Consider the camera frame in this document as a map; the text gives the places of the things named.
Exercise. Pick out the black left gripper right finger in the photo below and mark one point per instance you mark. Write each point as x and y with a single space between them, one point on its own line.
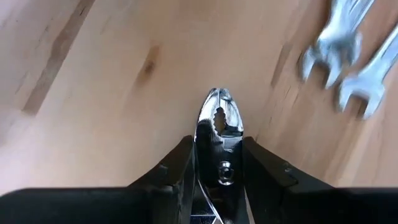
267 177

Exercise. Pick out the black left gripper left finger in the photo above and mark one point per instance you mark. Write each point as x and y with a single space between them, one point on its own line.
174 174

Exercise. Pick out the chrome combination wrench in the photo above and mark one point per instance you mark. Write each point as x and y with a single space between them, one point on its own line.
370 84
339 43

